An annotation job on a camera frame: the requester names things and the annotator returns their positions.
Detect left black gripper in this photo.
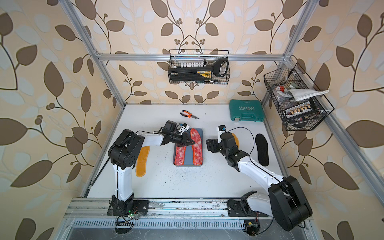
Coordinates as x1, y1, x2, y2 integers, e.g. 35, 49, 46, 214
172, 135, 199, 149

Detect yellow insole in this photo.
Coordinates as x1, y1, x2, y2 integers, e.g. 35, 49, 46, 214
136, 146, 150, 178
232, 133, 240, 147

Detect red insole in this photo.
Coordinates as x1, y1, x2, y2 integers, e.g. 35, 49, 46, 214
174, 147, 189, 166
191, 129, 203, 166

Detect blue storage box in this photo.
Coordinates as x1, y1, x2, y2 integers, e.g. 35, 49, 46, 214
173, 128, 203, 167

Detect black insole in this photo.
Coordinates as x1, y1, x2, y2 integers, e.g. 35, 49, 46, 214
255, 134, 270, 167

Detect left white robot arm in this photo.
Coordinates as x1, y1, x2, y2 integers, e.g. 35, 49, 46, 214
107, 121, 195, 217

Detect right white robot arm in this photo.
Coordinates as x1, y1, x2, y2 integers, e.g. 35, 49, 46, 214
206, 132, 313, 232

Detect black yellow tool box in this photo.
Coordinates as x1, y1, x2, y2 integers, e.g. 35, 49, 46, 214
168, 67, 213, 82

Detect drill bit set box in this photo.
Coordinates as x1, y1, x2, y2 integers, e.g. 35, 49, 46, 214
284, 101, 320, 120

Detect green tool case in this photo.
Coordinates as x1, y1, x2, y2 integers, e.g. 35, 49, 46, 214
229, 100, 265, 122

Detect white paper bag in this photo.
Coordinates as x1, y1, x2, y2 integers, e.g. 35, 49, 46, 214
288, 89, 329, 101

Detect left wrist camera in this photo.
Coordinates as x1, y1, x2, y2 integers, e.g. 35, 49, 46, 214
177, 123, 190, 135

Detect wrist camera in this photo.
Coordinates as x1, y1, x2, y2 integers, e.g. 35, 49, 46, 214
217, 125, 226, 143
177, 123, 190, 135

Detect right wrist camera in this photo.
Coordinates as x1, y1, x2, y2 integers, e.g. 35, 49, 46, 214
217, 125, 226, 143

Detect orange handled pliers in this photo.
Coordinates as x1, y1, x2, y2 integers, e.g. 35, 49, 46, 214
180, 110, 199, 120

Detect back wire basket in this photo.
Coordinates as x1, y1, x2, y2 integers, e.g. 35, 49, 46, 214
167, 49, 231, 85

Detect wire basket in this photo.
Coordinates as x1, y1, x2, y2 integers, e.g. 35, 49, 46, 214
167, 49, 231, 85
264, 63, 335, 131

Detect right wire basket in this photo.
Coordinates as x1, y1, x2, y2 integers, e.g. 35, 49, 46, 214
264, 63, 335, 131

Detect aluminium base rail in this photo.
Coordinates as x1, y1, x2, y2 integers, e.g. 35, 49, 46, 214
63, 197, 313, 221

